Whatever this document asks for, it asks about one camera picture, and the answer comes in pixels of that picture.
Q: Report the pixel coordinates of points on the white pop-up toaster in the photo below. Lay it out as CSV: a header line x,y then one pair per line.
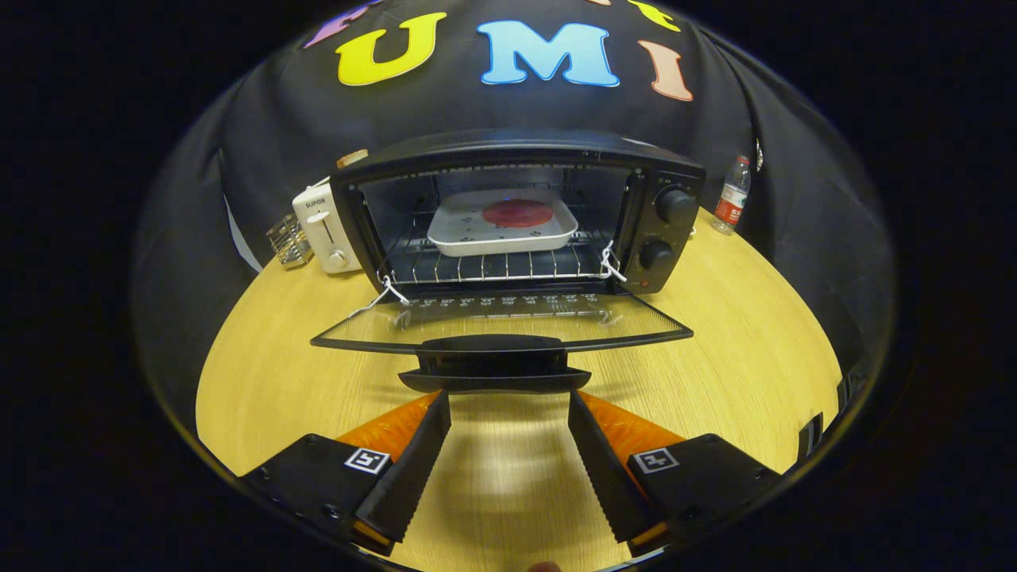
x,y
318,226

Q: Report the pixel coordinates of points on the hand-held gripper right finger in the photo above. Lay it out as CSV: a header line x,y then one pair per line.
x,y
604,469

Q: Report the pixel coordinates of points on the brown bread slice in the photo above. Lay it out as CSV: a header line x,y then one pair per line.
x,y
352,158

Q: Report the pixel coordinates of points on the pink ham slice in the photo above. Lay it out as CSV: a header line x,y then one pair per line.
x,y
518,213

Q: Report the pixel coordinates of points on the white rectangular food tray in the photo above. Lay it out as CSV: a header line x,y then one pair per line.
x,y
461,226

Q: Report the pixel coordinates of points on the clear water bottle red label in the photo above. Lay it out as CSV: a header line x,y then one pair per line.
x,y
731,199

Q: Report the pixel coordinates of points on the black backdrop cloth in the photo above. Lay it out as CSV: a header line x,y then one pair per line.
x,y
794,159

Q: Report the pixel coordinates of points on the black toaster oven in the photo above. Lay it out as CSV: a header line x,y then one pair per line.
x,y
508,147

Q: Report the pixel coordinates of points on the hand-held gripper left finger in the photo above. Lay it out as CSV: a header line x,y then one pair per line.
x,y
409,469

